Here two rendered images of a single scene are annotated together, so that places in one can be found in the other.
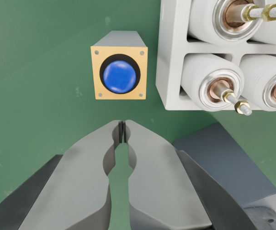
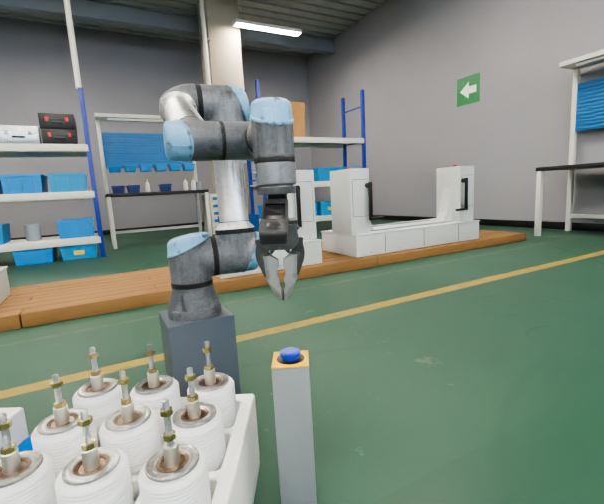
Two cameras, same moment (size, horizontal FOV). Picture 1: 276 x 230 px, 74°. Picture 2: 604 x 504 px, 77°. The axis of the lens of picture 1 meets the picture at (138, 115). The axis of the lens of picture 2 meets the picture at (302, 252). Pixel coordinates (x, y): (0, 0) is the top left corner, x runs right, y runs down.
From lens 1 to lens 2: 0.63 m
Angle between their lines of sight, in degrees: 53
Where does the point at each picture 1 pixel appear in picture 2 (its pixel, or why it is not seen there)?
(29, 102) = (419, 438)
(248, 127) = not seen: hidden behind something
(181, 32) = (235, 438)
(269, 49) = not seen: hidden behind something
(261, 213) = (186, 315)
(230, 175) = (197, 350)
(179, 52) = (238, 427)
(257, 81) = (174, 392)
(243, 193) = (194, 331)
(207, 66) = (220, 394)
